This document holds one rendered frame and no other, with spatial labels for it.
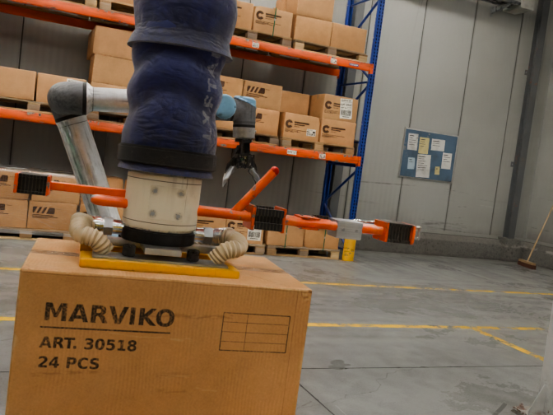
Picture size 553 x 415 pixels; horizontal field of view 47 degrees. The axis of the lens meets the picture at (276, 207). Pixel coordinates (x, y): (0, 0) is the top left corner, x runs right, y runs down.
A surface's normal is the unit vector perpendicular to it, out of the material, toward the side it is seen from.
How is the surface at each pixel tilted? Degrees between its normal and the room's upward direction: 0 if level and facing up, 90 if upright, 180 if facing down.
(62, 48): 90
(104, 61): 88
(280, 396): 90
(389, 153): 90
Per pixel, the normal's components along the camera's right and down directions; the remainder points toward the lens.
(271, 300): 0.27, 0.11
